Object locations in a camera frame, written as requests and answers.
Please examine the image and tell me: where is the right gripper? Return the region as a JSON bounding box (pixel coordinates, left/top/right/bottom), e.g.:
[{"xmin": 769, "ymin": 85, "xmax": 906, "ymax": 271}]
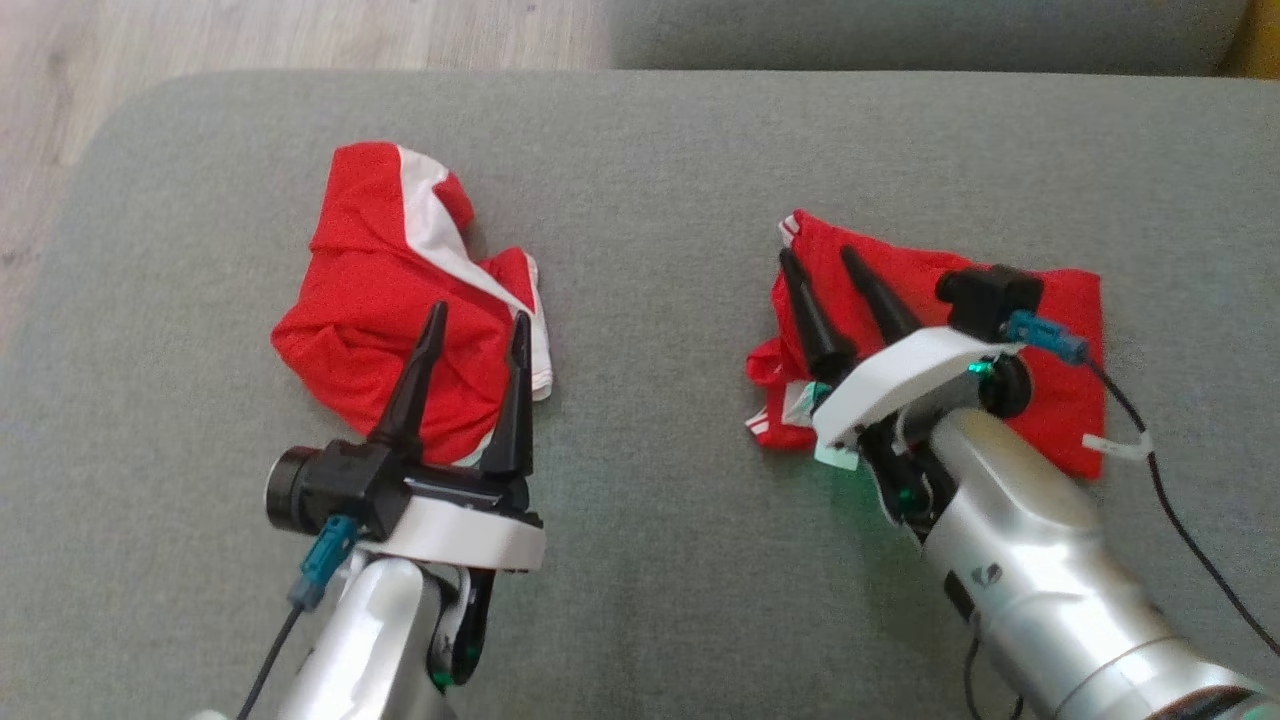
[{"xmin": 779, "ymin": 245, "xmax": 1024, "ymax": 450}]

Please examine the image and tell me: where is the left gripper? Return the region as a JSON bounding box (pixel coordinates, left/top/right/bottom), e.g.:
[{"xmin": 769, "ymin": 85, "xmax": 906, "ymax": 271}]
[{"xmin": 335, "ymin": 299, "xmax": 547, "ymax": 574}]

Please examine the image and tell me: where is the red Bulls 23 garment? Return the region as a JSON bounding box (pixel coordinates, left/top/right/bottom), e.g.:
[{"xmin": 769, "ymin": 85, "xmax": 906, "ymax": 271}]
[{"xmin": 745, "ymin": 208, "xmax": 1106, "ymax": 481}]

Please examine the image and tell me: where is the red garment with white stripe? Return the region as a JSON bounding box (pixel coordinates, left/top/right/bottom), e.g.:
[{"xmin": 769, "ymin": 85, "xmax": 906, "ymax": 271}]
[{"xmin": 270, "ymin": 142, "xmax": 553, "ymax": 467}]

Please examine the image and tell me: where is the yellow fabric sofa backrest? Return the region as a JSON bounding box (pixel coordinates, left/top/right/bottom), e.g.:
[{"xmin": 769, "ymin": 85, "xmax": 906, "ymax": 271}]
[{"xmin": 1215, "ymin": 0, "xmax": 1280, "ymax": 80}]

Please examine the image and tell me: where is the right camera cable teal plug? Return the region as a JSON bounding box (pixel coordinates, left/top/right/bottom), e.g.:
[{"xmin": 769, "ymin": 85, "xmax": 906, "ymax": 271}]
[{"xmin": 1004, "ymin": 309, "xmax": 1280, "ymax": 658}]

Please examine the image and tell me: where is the camera cable teal plug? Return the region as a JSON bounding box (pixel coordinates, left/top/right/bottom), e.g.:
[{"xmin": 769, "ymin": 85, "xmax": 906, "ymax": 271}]
[
  {"xmin": 235, "ymin": 514, "xmax": 362, "ymax": 720},
  {"xmin": 1004, "ymin": 309, "xmax": 1280, "ymax": 658}
]

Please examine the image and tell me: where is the left camera cable teal plug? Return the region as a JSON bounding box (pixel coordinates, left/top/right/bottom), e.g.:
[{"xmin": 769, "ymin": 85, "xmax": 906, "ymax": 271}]
[{"xmin": 235, "ymin": 514, "xmax": 362, "ymax": 720}]

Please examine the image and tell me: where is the white cable tie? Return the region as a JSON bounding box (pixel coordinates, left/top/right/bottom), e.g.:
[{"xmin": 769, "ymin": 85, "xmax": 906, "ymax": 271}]
[{"xmin": 1083, "ymin": 431, "xmax": 1154, "ymax": 464}]

